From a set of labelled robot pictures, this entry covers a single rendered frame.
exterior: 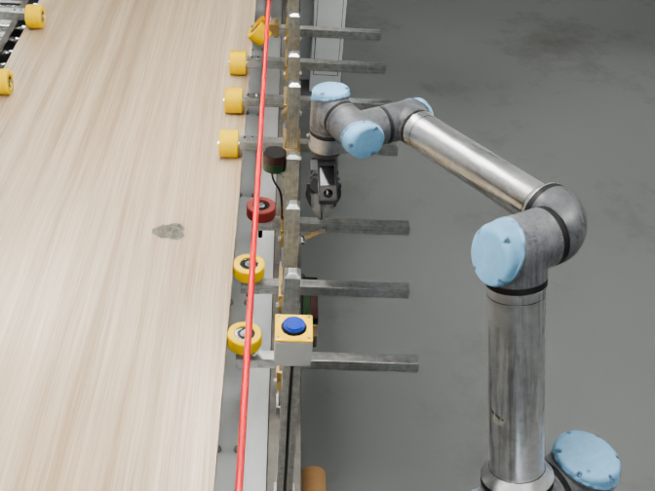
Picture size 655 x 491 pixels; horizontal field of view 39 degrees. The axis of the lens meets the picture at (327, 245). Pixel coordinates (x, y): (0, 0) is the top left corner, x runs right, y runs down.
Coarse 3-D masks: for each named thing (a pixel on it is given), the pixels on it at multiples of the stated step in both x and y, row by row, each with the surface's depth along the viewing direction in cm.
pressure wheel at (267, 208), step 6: (264, 198) 253; (252, 204) 251; (264, 204) 252; (270, 204) 251; (252, 210) 248; (264, 210) 249; (270, 210) 249; (258, 216) 248; (264, 216) 248; (270, 216) 250; (258, 222) 249; (264, 222) 250; (258, 234) 257
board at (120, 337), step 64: (64, 0) 343; (128, 0) 347; (192, 0) 351; (64, 64) 305; (128, 64) 308; (192, 64) 311; (0, 128) 273; (64, 128) 275; (128, 128) 278; (192, 128) 280; (0, 192) 248; (64, 192) 250; (128, 192) 252; (192, 192) 254; (0, 256) 228; (64, 256) 229; (128, 256) 231; (192, 256) 233; (0, 320) 211; (64, 320) 212; (128, 320) 213; (192, 320) 215; (0, 384) 196; (64, 384) 197; (128, 384) 198; (192, 384) 199; (0, 448) 183; (64, 448) 184; (128, 448) 185; (192, 448) 186
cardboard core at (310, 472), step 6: (306, 468) 285; (312, 468) 284; (318, 468) 285; (306, 474) 283; (312, 474) 282; (318, 474) 283; (324, 474) 285; (306, 480) 281; (312, 480) 281; (318, 480) 281; (324, 480) 283; (306, 486) 280; (312, 486) 279; (318, 486) 280; (324, 486) 281
